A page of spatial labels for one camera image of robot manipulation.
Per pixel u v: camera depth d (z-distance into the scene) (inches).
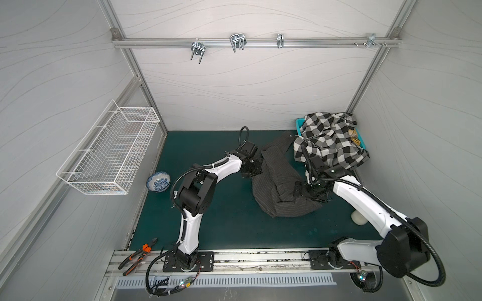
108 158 27.0
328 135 41.0
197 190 21.1
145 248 29.5
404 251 15.8
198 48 31.4
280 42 30.8
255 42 31.2
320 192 26.9
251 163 33.8
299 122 44.0
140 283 27.2
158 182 37.9
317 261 28.9
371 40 30.1
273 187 35.9
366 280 28.2
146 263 29.2
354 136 41.1
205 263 28.9
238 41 30.1
